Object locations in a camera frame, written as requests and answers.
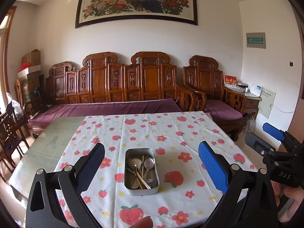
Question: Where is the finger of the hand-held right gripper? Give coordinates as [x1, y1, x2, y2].
[262, 122, 297, 151]
[245, 132, 277, 156]

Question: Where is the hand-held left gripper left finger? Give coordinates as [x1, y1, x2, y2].
[25, 142, 105, 228]

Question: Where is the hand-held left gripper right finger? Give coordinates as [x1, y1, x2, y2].
[198, 141, 278, 228]

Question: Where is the silver metal fork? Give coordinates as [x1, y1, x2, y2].
[144, 159, 155, 182]

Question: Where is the metal tin box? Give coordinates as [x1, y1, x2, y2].
[124, 148, 159, 196]

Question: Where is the person's right hand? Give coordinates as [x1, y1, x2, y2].
[271, 180, 304, 216]

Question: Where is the person's left hand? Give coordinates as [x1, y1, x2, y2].
[134, 216, 154, 228]

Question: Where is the grey furry object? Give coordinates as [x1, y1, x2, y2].
[242, 114, 256, 133]

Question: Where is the wooden side table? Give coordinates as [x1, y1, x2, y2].
[224, 87, 262, 121]

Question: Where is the white desk device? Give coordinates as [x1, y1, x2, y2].
[248, 84, 262, 97]

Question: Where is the purple armchair cushion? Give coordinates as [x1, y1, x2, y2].
[204, 99, 243, 120]

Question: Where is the purple sofa cushion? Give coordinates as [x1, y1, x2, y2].
[28, 98, 183, 125]

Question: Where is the strawberry print tablecloth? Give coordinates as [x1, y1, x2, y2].
[53, 111, 258, 228]

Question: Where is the wooden dining chair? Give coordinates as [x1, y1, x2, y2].
[0, 110, 30, 178]

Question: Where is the black upright object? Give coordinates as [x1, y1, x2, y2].
[32, 75, 49, 113]

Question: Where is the carved wooden armchair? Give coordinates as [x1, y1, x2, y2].
[183, 55, 247, 142]

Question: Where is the grey electrical panel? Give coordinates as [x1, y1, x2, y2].
[246, 32, 266, 49]

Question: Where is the clear plastic bag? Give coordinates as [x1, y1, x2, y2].
[5, 92, 23, 120]

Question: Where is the carved wooden sofa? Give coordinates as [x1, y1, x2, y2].
[27, 51, 205, 136]

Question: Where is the wooden chair by boxes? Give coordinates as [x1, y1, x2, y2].
[14, 78, 29, 117]

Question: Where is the white box with red decoration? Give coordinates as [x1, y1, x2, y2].
[17, 63, 42, 78]

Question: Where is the brown cardboard box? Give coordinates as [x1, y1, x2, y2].
[21, 49, 41, 67]

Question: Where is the framed peacock painting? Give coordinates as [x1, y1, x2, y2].
[75, 0, 199, 29]

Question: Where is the wooden door frame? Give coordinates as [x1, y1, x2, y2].
[0, 6, 17, 105]

